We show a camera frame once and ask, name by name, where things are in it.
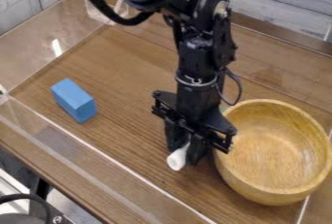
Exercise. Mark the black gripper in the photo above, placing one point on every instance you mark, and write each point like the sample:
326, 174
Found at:
194, 120

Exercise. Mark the green and white marker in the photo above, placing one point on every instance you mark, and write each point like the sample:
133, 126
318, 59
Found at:
178, 159

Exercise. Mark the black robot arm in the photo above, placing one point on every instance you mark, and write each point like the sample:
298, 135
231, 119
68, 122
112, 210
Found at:
202, 29

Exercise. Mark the brown wooden bowl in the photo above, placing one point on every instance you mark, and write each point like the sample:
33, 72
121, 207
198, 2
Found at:
281, 158

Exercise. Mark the clear acrylic front barrier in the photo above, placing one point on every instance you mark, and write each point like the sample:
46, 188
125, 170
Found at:
95, 180

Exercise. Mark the blue rectangular block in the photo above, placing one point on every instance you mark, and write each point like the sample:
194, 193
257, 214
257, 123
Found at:
74, 100

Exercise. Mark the clear acrylic corner bracket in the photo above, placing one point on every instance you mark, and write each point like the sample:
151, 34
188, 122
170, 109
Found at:
101, 5

